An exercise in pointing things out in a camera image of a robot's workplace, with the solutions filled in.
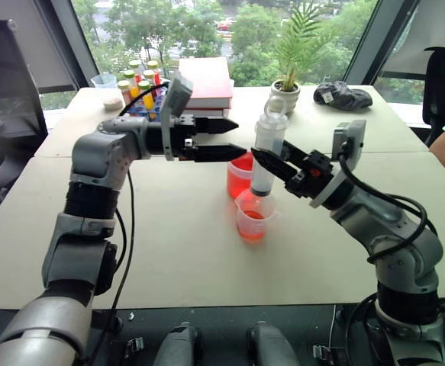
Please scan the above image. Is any thick red book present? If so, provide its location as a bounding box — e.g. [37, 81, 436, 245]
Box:
[177, 57, 234, 110]

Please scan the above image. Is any green palm plant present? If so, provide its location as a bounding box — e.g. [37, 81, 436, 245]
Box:
[272, 0, 334, 93]

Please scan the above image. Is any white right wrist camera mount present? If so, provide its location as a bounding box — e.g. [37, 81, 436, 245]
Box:
[308, 119, 368, 209]

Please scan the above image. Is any black strap buckle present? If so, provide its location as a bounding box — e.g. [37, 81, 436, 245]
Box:
[312, 344, 336, 366]
[124, 336, 145, 361]

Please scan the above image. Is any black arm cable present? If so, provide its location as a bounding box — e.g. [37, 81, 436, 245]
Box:
[337, 151, 437, 265]
[105, 81, 171, 332]

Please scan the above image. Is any blue test tube rack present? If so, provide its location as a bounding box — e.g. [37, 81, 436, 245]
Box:
[124, 82, 170, 122]

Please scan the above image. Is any crumpled black bag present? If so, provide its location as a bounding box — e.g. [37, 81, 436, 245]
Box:
[313, 80, 373, 112]

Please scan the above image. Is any green-capped tube yellow liquid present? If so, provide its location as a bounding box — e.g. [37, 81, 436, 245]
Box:
[137, 79, 157, 116]

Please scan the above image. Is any grey rounded robot leg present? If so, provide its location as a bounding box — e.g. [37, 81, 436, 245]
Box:
[152, 321, 205, 366]
[246, 320, 302, 366]

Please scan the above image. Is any black office chair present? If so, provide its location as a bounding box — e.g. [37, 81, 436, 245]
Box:
[421, 44, 445, 148]

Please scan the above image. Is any clear measuring cup with spout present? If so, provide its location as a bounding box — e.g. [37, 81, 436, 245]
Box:
[234, 188, 281, 242]

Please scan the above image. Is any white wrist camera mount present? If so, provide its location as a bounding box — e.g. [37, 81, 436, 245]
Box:
[308, 119, 368, 209]
[159, 75, 194, 162]

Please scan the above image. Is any green-capped tube pale liquid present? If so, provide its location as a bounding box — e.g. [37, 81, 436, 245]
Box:
[116, 79, 133, 107]

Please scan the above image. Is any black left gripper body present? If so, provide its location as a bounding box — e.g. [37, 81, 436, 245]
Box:
[173, 115, 199, 162]

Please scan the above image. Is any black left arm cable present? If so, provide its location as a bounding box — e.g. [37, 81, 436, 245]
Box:
[105, 81, 171, 332]

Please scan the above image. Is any dark screen panel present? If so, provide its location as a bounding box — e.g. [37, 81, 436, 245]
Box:
[0, 18, 50, 154]

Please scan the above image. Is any clear plastic squeeze bottle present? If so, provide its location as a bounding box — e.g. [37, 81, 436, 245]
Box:
[250, 101, 289, 198]

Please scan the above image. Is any green-capped tube red liquid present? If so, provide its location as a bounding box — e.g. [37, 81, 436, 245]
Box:
[146, 59, 162, 87]
[127, 59, 144, 87]

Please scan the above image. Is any plastic cup of red liquid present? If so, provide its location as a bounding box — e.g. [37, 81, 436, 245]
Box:
[226, 151, 255, 200]

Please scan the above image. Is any empty clear plastic beaker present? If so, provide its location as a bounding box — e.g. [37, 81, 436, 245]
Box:
[90, 72, 118, 90]

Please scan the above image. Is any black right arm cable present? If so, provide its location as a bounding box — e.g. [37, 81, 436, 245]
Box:
[337, 151, 437, 265]

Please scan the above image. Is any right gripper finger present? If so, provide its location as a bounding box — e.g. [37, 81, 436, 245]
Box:
[250, 148, 304, 188]
[282, 140, 311, 169]

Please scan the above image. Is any green-capped tube orange liquid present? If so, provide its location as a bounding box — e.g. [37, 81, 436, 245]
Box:
[122, 69, 140, 98]

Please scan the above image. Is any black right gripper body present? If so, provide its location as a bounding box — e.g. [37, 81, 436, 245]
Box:
[284, 149, 338, 201]

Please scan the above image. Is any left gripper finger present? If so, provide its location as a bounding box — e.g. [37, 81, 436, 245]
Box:
[195, 117, 240, 136]
[192, 143, 248, 163]

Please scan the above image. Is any white ceramic plant pot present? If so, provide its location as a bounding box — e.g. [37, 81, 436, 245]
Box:
[269, 79, 302, 114]

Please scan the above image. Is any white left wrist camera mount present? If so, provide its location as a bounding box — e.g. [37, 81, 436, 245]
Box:
[159, 75, 194, 162]

